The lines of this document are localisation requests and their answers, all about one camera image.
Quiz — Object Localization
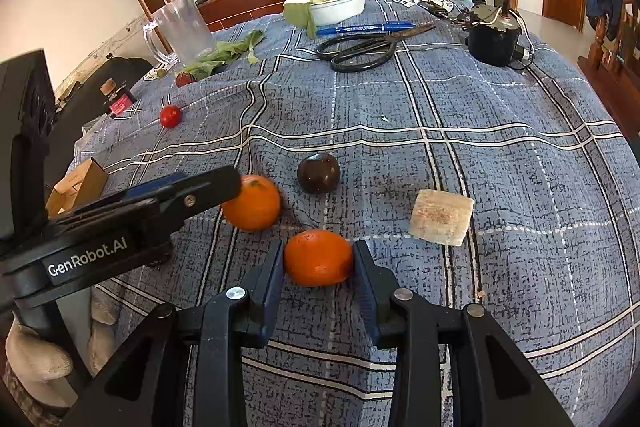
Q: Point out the green lettuce leaf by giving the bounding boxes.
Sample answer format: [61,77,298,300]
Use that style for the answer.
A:
[182,29,265,80]

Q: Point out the clear plastic pitcher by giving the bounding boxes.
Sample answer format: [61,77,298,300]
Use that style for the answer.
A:
[142,0,216,68]

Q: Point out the white oval bowl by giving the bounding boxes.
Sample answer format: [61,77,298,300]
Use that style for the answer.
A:
[284,0,373,26]

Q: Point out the wooden stair railing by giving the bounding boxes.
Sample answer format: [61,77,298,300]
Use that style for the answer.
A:
[577,0,640,78]

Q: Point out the blue marker pen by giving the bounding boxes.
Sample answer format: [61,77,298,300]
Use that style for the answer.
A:
[330,21,415,32]
[316,25,401,38]

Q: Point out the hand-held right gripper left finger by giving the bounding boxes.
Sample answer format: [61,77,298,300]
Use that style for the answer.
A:
[60,239,287,427]

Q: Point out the black chair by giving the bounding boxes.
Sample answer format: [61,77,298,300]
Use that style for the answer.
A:
[52,57,153,158]

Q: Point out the dark blue jacket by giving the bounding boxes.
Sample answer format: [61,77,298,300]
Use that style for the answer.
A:
[586,0,623,42]

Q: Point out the pale beige cloth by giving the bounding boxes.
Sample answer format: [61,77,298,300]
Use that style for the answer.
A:
[2,287,121,427]

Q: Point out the black metal scissors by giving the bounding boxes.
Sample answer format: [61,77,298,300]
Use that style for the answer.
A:
[316,23,437,74]

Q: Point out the smooth orange tangerine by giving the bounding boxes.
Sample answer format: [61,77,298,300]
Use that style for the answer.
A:
[283,229,355,287]
[220,174,282,232]

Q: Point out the folded green leaf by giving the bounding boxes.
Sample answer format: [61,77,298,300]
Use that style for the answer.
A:
[283,2,318,38]

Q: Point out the motor power cable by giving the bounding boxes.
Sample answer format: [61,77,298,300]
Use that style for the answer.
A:
[507,7,536,70]

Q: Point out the dark purple passion fruit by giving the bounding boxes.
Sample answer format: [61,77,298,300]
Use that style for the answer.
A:
[297,152,342,194]

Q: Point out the small red label bottle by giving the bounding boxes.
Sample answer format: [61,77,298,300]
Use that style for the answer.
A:
[100,78,138,116]

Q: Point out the brown cardboard box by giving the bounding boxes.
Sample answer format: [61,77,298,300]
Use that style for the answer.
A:
[45,158,109,215]

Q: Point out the black cylindrical motor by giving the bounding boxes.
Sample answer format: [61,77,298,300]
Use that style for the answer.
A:
[467,0,523,68]

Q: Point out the large peeled sugarcane piece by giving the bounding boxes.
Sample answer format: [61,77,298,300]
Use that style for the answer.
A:
[407,189,475,248]

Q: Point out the black metal tool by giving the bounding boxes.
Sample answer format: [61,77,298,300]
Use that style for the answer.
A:
[417,0,473,25]

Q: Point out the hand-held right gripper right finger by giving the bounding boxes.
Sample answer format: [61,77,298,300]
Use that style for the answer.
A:
[351,241,576,427]

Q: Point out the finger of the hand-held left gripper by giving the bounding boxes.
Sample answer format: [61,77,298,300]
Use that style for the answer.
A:
[75,173,188,212]
[47,166,244,238]

